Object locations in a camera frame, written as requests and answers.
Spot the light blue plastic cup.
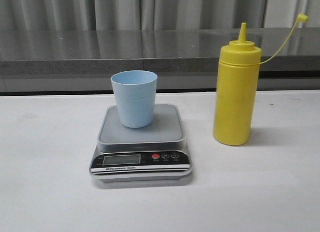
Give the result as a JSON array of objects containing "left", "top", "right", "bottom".
[{"left": 111, "top": 70, "right": 158, "bottom": 128}]

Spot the yellow squeeze bottle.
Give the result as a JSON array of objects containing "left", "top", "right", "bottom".
[{"left": 212, "top": 13, "right": 309, "bottom": 146}]

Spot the silver digital kitchen scale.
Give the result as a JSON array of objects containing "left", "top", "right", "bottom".
[{"left": 89, "top": 104, "right": 193, "bottom": 189}]

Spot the grey stone counter ledge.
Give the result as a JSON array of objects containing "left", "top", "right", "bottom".
[{"left": 0, "top": 28, "right": 320, "bottom": 96}]

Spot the white pleated curtain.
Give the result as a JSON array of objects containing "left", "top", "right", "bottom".
[{"left": 0, "top": 0, "right": 320, "bottom": 31}]

